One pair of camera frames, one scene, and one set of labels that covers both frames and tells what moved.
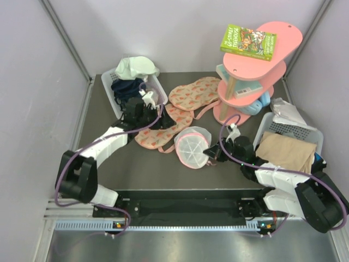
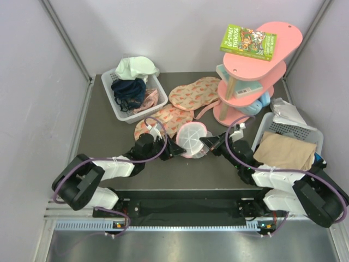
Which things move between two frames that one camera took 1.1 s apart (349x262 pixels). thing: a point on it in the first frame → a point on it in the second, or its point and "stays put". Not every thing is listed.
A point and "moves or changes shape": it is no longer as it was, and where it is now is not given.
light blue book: x=241 y=87 stays put
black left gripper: x=165 y=121 → x=172 y=149
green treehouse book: x=254 y=43 stays put
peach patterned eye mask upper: x=202 y=91 stays put
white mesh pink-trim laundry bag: x=190 y=142 moves or changes shape
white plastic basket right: x=265 y=123 stays put
